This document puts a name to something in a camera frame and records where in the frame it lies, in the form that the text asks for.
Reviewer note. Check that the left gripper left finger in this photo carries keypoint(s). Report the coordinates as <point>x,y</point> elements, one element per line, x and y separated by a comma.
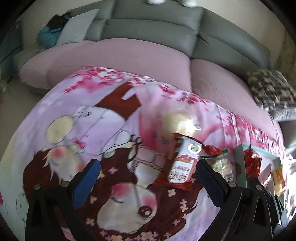
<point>42,221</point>

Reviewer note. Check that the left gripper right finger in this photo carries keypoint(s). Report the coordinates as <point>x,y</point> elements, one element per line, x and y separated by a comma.
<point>244,212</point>

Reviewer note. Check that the orange swiss roll packet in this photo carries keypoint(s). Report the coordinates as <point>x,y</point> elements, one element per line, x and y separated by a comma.
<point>278,180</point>

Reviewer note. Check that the red snack packet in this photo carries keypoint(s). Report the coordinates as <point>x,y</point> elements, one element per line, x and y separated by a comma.
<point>252,163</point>

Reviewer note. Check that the round biscuit clear packet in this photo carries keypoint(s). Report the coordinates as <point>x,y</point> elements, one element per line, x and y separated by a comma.
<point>220,163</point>

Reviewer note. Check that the red white milk biscuit packet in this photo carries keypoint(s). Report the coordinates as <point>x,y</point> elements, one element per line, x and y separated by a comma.
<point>181,163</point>

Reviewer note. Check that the clear bread bun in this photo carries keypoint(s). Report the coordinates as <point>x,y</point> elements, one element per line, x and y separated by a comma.
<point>177,121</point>

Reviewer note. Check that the pink swiss roll packet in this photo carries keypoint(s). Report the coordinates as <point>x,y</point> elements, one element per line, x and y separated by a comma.
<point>265,175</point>

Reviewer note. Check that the teal white tray box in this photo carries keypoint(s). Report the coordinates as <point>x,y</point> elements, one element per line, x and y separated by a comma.
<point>267,158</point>

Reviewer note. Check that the small red candy wrapper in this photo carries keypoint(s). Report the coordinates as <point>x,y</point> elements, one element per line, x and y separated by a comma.
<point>211,150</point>

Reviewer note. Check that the pink cartoon tablecloth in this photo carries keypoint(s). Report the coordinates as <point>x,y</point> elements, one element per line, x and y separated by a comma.
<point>115,117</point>

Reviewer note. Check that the grey pillow right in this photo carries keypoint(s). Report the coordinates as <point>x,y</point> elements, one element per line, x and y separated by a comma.
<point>281,115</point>

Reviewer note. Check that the black white patterned pillow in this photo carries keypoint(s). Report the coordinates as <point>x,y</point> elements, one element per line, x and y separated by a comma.
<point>270,90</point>

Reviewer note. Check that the teal blue clothing pile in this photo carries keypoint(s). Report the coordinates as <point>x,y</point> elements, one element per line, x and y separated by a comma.
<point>47,38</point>

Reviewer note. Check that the grey storage cabinet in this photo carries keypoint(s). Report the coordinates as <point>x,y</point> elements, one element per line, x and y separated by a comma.
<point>10,46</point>

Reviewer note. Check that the pink sofa seat cover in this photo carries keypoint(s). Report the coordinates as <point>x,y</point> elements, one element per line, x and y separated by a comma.
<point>46,69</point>

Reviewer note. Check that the light grey pillow left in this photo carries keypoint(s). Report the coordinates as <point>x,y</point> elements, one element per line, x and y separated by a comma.
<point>76,28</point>

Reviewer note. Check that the black bag on sofa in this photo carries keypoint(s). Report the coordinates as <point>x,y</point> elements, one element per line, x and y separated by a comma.
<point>58,21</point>

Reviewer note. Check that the grey white plush toy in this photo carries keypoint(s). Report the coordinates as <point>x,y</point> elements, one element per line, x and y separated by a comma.
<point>186,3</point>

